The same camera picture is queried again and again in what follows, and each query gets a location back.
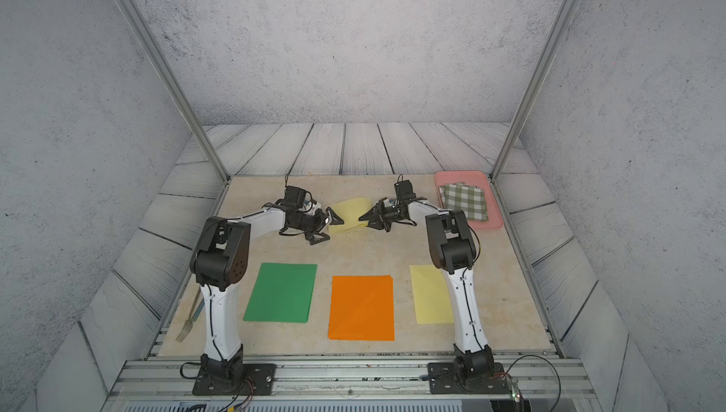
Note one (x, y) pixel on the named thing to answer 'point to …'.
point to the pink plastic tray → (475, 178)
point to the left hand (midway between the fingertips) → (341, 228)
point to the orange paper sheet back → (362, 308)
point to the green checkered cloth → (469, 198)
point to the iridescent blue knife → (201, 304)
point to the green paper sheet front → (283, 293)
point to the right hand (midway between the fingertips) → (361, 219)
